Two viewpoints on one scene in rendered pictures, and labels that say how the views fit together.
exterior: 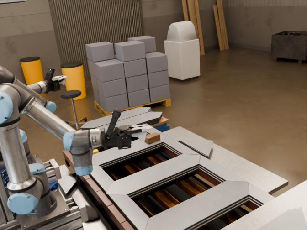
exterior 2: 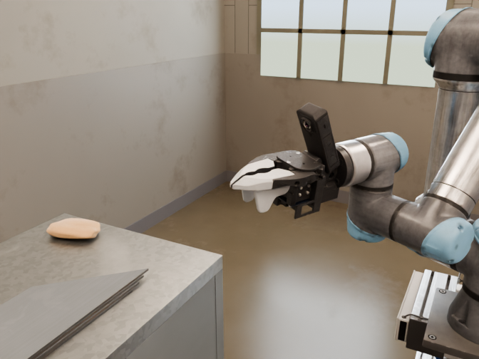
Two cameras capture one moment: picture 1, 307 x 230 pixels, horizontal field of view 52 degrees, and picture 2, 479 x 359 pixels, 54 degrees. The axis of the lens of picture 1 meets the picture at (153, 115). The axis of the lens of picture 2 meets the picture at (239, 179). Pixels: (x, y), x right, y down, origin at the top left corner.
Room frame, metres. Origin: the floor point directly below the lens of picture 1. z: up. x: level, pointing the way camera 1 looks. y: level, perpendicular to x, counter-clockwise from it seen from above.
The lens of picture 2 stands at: (1.70, -0.31, 1.68)
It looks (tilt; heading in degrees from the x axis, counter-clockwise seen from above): 20 degrees down; 148
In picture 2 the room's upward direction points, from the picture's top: straight up
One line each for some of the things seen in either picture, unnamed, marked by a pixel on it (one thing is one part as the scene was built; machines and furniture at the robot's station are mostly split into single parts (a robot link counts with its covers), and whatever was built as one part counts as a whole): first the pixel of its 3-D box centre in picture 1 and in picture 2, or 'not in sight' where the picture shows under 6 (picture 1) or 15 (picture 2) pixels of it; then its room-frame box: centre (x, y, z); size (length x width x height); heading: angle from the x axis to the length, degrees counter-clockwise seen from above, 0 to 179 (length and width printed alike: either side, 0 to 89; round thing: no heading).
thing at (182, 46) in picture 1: (182, 50); not in sight; (7.26, -0.79, 0.65); 0.65 x 0.58 x 1.30; 29
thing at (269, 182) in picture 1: (211, 154); not in sight; (2.17, -0.43, 0.74); 1.20 x 0.26 x 0.03; 30
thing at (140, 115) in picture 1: (123, 122); not in sight; (2.81, 0.30, 0.82); 0.80 x 0.40 x 0.06; 120
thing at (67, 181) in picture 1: (66, 180); not in sight; (2.04, 0.70, 0.70); 0.39 x 0.12 x 0.04; 30
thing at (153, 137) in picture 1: (152, 138); not in sight; (2.29, 0.03, 0.87); 0.12 x 0.06 x 0.05; 125
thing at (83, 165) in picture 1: (82, 159); (376, 211); (1.18, 0.32, 1.34); 0.11 x 0.08 x 0.11; 4
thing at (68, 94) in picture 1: (72, 111); not in sight; (4.76, 1.29, 0.30); 0.57 x 0.54 x 0.60; 33
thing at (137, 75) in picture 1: (128, 75); not in sight; (5.54, 0.38, 0.61); 1.22 x 0.82 x 1.21; 114
